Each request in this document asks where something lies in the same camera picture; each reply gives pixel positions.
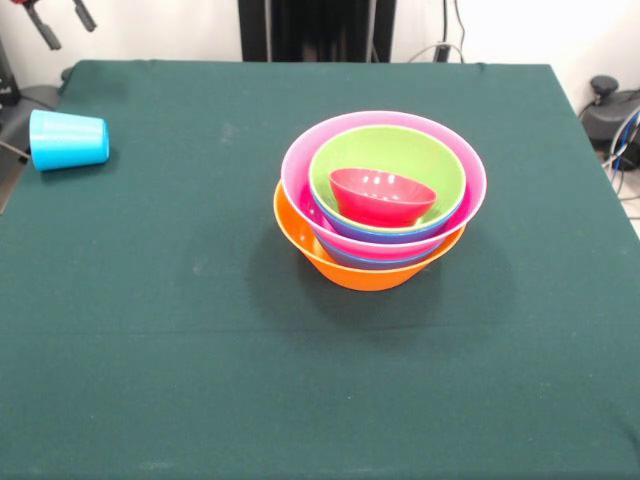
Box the dark green tablecloth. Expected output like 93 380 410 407
0 59 640 480

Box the blue plastic bowl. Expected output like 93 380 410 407
314 232 441 271
313 197 461 245

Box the grey cable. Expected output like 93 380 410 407
407 42 466 64

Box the grey floor base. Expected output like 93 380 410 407
0 67 74 151

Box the large pink plastic bowl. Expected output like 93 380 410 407
280 110 488 261

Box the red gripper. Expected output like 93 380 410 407
8 0 98 52

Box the small red plastic bowl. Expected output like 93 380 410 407
328 167 438 229

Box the blue plastic cup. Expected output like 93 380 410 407
28 108 111 173

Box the green plastic bowl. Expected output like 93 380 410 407
307 124 468 235

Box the cable bundle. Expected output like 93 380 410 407
602 109 640 201

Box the black stand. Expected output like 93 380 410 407
237 0 397 63

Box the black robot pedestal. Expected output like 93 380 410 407
0 37 21 106

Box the black floor foot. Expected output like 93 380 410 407
578 74 640 151

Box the orange plastic bowl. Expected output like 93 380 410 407
272 179 467 293

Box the thin black cable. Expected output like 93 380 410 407
452 0 467 50

